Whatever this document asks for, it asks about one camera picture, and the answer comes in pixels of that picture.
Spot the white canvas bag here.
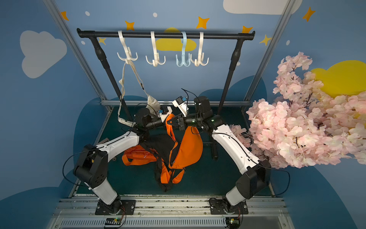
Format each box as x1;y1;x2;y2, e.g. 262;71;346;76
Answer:
117;60;161;126

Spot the black sling bag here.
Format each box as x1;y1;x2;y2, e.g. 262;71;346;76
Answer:
140;135;175;192

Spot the orange sling bag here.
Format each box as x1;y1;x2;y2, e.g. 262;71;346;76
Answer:
159;114;203;184

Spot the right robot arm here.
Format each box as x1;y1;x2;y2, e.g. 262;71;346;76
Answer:
173;96;275;214

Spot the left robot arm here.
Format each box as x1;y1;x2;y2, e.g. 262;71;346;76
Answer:
73;106;172;215

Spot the orange waist bag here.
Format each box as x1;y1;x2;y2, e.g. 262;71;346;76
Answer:
122;145;157;166

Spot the light blue hook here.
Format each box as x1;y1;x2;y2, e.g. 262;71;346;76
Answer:
176;31;191;67

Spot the white hook far right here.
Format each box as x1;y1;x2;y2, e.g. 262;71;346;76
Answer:
190;32;209;67

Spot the white hook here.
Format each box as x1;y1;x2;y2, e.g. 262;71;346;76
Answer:
190;32;209;67
117;31;138;65

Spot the white hook far left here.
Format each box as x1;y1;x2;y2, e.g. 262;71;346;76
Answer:
117;31;138;65

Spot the left controller board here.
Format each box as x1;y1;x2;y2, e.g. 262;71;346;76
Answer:
104;218;122;229

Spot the controller board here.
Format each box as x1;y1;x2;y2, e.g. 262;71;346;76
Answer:
225;218;241;229
104;218;122;229

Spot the black clothes rack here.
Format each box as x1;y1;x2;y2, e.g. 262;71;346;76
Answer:
76;28;255;159

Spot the right controller board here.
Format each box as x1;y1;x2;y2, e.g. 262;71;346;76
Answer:
225;218;241;229

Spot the pink cherry blossom tree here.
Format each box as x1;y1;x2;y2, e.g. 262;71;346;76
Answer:
230;52;366;169

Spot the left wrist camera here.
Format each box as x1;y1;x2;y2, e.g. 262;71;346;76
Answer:
158;106;172;122

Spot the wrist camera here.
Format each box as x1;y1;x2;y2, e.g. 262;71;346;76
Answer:
158;106;172;122
173;96;188;117

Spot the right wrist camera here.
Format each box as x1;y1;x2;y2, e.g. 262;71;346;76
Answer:
173;96;188;117

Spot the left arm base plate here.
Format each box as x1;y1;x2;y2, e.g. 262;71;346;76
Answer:
95;199;136;216

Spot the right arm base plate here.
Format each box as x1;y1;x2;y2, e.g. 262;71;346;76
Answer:
208;198;248;215

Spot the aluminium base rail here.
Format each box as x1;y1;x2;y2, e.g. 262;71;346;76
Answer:
47;194;295;229

